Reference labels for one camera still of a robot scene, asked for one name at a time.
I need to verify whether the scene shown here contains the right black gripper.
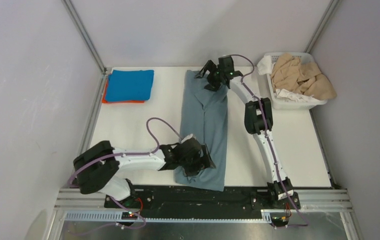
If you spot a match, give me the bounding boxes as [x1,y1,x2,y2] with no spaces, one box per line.
[195,59,224,92]

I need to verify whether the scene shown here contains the grey-blue t-shirt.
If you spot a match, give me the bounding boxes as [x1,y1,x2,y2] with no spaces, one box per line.
[174,70,228,192]

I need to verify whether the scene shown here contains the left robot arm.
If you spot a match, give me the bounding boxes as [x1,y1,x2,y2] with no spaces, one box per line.
[71,136,216,208]

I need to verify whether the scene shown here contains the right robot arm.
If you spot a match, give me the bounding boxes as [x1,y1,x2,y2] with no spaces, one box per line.
[195,55,300,210]

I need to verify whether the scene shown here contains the beige crumpled t-shirt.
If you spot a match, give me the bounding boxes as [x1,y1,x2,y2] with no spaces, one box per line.
[270,53,337,101]

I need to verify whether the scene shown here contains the white laundry basket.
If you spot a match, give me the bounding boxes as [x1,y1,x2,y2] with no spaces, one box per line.
[264,52,328,110]

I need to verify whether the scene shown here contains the left controller board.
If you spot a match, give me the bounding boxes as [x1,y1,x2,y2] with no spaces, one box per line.
[121,211,139,221]

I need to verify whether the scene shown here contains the controller board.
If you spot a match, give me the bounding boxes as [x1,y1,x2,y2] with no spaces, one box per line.
[271,216,290,228]
[121,211,139,221]

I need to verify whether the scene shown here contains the folded blue t-shirt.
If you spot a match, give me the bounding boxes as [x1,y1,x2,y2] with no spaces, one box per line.
[106,69,154,101]

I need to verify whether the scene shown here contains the right controller board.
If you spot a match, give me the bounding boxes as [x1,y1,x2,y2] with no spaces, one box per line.
[271,216,290,228]

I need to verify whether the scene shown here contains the folded orange t-shirt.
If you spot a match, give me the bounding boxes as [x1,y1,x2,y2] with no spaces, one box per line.
[101,85,145,104]

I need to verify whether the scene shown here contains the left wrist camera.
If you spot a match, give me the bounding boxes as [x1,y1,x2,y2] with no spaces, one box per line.
[181,133,194,143]

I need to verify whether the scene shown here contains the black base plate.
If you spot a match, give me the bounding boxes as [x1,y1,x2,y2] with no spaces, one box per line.
[120,185,301,220]

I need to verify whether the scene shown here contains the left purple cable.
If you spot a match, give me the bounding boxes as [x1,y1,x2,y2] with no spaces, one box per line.
[67,117,182,230]

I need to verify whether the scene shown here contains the purple cable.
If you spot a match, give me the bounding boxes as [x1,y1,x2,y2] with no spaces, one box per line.
[231,54,310,228]
[67,117,182,230]

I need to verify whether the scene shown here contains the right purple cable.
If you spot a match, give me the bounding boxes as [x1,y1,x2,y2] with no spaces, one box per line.
[231,54,310,228]

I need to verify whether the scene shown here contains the aluminium frame rail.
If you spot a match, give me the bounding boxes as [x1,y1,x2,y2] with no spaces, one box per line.
[54,189,353,223]

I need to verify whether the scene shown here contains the left corner aluminium post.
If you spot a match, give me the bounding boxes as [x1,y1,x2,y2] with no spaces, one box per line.
[61,0,108,74]

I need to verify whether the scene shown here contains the corner aluminium post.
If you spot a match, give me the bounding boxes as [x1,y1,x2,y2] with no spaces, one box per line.
[304,0,342,53]
[61,0,108,74]

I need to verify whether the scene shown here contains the right corner aluminium post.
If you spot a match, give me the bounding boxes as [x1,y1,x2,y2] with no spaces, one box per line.
[304,0,342,53]

